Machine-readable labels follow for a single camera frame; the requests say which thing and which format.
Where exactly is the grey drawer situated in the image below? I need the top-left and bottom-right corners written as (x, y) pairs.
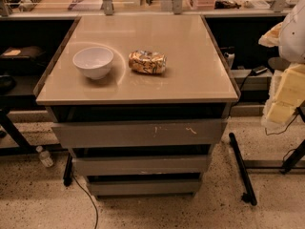
top-left (51, 119), bottom-right (227, 148)
top-left (87, 179), bottom-right (201, 197)
top-left (72, 156), bottom-right (212, 176)

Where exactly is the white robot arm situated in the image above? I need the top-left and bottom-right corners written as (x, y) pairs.
top-left (258, 0), bottom-right (305, 128)

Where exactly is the grey drawer cabinet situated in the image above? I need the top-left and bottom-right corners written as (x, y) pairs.
top-left (34, 15), bottom-right (240, 184)

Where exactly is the grey top drawer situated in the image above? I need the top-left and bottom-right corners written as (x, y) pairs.
top-left (51, 119), bottom-right (227, 148)

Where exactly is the grey bottom drawer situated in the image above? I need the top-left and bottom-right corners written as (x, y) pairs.
top-left (87, 179), bottom-right (201, 197)

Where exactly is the crushed gold drink can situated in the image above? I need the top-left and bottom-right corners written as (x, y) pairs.
top-left (129, 50), bottom-right (166, 74)

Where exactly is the white ceramic bowl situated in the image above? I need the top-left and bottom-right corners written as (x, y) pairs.
top-left (72, 47), bottom-right (113, 80)

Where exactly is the black smartphone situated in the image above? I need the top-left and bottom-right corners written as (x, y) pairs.
top-left (251, 66), bottom-right (267, 75)

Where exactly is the clear plastic water bottle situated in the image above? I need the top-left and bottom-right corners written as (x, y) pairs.
top-left (36, 146), bottom-right (54, 168)

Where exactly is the black table leg base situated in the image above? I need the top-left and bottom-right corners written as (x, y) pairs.
top-left (229, 133), bottom-right (257, 206)

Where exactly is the black floor cable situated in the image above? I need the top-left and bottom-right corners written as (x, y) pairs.
top-left (71, 173), bottom-right (100, 229)

